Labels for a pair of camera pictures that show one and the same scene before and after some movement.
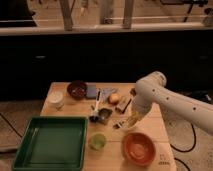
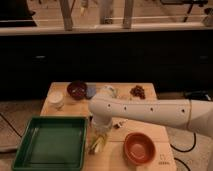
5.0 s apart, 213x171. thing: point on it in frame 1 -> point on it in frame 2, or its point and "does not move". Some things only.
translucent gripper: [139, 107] -> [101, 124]
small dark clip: [116, 126] does not move
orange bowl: [139, 149] does not move
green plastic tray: [52, 143] does not move
